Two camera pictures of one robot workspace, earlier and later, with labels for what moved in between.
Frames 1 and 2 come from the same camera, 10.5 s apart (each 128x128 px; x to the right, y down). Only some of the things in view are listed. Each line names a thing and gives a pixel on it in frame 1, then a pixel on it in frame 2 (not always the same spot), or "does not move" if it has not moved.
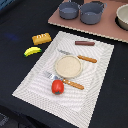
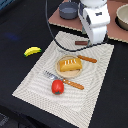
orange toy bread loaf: x=41 y=38 → x=70 y=64
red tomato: x=57 y=86 does not move
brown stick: x=88 y=43 does not move
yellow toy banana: x=32 y=50 does not move
